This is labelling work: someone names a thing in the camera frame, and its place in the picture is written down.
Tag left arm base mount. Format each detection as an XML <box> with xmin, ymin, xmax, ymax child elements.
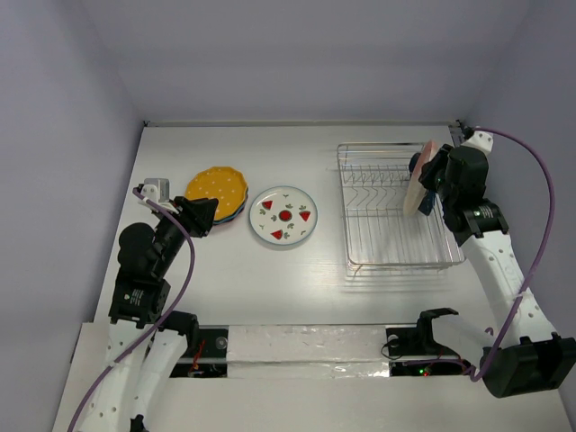
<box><xmin>170</xmin><ymin>327</ymin><xmax>229</xmax><ymax>378</ymax></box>

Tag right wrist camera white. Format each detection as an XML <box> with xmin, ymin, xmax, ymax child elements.
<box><xmin>462</xmin><ymin>127</ymin><xmax>494</xmax><ymax>156</ymax></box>

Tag yellow dotted plate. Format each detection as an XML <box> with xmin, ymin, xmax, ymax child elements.
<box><xmin>184</xmin><ymin>166</ymin><xmax>248</xmax><ymax>220</ymax></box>

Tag dark blue plate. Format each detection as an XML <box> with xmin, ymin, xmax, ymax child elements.
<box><xmin>418</xmin><ymin>190</ymin><xmax>436</xmax><ymax>216</ymax></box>

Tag blue dotted plate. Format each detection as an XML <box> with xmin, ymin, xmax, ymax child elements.
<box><xmin>212</xmin><ymin>194</ymin><xmax>248</xmax><ymax>226</ymax></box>

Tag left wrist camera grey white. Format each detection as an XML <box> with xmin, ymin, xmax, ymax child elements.
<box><xmin>136</xmin><ymin>177</ymin><xmax>170</xmax><ymax>205</ymax></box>

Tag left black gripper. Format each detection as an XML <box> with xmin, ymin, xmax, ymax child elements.
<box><xmin>153</xmin><ymin>193</ymin><xmax>218</xmax><ymax>274</ymax></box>

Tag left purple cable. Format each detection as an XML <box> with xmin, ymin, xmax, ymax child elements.
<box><xmin>67</xmin><ymin>187</ymin><xmax>199</xmax><ymax>432</ymax></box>

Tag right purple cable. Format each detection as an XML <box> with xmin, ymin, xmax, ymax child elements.
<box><xmin>465</xmin><ymin>127</ymin><xmax>555</xmax><ymax>383</ymax></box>

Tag purple cable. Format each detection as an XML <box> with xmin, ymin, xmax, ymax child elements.
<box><xmin>67</xmin><ymin>187</ymin><xmax>199</xmax><ymax>432</ymax></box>
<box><xmin>465</xmin><ymin>127</ymin><xmax>555</xmax><ymax>383</ymax></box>

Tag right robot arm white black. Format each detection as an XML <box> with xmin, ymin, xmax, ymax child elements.
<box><xmin>404</xmin><ymin>142</ymin><xmax>575</xmax><ymax>398</ymax></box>

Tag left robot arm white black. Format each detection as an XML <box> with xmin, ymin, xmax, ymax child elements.
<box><xmin>67</xmin><ymin>193</ymin><xmax>218</xmax><ymax>431</ymax></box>

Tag clear drip tray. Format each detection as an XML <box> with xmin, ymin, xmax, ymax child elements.
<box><xmin>344</xmin><ymin>209</ymin><xmax>465</xmax><ymax>292</ymax></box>

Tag pink dotted plate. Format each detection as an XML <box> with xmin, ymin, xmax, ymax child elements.
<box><xmin>211</xmin><ymin>211</ymin><xmax>247</xmax><ymax>228</ymax></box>

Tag white plate red rim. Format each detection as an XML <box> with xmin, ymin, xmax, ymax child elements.
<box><xmin>402</xmin><ymin>140</ymin><xmax>438</xmax><ymax>217</ymax></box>

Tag wire dish rack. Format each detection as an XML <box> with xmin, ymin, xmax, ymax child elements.
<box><xmin>337</xmin><ymin>142</ymin><xmax>464</xmax><ymax>273</ymax></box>

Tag white patterned plate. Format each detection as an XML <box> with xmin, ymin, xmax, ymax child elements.
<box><xmin>248</xmin><ymin>186</ymin><xmax>319</xmax><ymax>247</ymax></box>

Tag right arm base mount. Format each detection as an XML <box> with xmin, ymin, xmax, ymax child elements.
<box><xmin>381</xmin><ymin>308</ymin><xmax>471</xmax><ymax>377</ymax></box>

